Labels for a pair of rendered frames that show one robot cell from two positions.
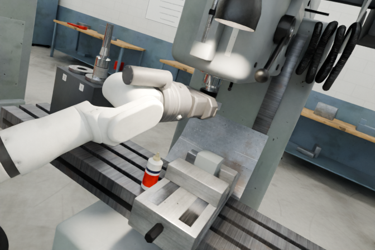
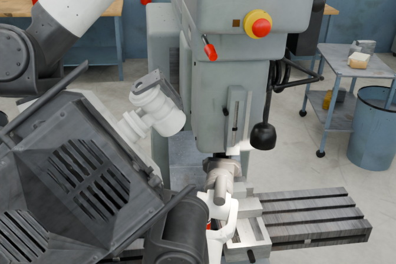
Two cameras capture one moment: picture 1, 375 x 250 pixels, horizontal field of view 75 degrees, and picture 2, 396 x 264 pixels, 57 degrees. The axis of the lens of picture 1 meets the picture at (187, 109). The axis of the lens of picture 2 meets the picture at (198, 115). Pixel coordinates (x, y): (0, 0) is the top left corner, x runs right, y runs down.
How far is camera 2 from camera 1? 0.86 m
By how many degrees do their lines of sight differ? 33
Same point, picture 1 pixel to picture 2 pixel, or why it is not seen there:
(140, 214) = (234, 253)
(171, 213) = (250, 240)
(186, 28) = (208, 135)
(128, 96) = (222, 210)
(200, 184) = (247, 211)
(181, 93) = (230, 178)
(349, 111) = not seen: outside the picture
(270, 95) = not seen: hidden behind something
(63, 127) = (218, 253)
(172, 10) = not seen: outside the picture
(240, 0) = (270, 139)
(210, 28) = (236, 137)
